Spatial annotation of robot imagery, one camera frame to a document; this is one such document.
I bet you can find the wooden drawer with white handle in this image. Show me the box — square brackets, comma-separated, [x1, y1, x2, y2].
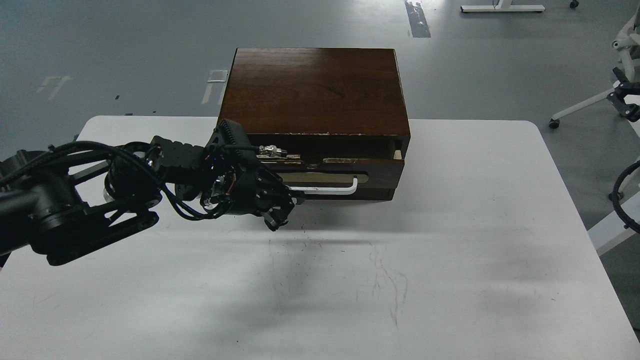
[258, 151, 406, 201]

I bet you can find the dark wooden cabinet box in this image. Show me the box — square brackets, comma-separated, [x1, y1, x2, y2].
[217, 47, 412, 201]

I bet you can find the white desk leg base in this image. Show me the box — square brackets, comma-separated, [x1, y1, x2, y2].
[460, 0, 546, 14]

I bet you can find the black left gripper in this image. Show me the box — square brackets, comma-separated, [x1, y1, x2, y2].
[150, 119, 296, 231]

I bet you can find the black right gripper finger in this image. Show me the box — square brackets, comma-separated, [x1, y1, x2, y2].
[606, 67, 640, 123]

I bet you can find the white office chair base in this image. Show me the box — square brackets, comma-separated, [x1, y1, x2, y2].
[548, 9, 640, 131]

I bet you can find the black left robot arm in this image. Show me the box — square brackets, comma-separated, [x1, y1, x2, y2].
[0, 120, 306, 266]

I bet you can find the grey floor tape strip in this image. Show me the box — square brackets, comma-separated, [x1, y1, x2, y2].
[403, 0, 431, 39]

